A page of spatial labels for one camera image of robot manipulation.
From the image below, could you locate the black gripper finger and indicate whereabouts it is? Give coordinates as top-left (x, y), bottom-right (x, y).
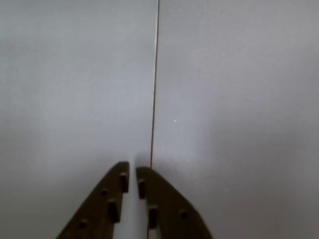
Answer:
top-left (56, 161), bottom-right (130, 239)
top-left (136, 166), bottom-right (215, 239)

